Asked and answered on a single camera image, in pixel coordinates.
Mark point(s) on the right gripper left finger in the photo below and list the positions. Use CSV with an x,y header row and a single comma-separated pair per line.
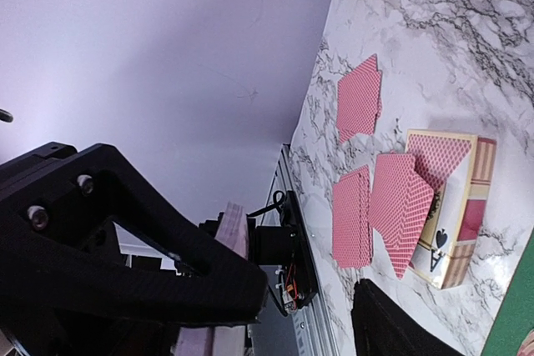
x,y
84,231

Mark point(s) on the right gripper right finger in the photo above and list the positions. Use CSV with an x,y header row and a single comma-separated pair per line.
x,y
381,327

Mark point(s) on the red card pile front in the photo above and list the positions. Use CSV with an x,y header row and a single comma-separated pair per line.
x,y
351,232

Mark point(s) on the red playing card deck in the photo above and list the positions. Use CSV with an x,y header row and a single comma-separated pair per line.
x,y
399,204

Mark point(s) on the red chip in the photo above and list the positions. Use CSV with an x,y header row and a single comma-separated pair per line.
x,y
527,346

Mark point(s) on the round green poker mat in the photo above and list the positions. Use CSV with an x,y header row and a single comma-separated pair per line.
x,y
515,318

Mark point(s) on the playing card box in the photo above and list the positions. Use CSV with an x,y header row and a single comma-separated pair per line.
x,y
459,168

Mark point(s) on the front aluminium rail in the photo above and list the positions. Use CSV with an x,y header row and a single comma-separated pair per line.
x,y
311,320

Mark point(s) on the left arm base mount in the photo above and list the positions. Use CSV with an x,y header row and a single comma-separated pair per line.
x,y
261,267

